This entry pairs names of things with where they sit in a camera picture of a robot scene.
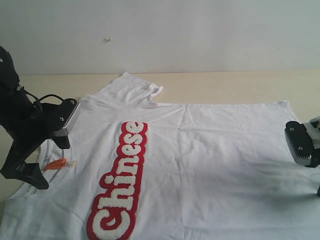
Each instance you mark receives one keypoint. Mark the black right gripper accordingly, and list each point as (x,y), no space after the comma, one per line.
(313,130)

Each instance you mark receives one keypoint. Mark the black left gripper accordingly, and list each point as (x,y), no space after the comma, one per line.
(28,134)

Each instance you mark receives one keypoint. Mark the white t-shirt red lettering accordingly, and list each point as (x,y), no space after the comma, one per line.
(164,171)

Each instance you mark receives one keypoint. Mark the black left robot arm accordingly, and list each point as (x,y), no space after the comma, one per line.
(14,99)

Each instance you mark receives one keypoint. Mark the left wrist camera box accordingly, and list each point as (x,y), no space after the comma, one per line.
(65,116)

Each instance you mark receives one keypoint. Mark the small white wall anchor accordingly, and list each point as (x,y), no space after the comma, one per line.
(106,39)

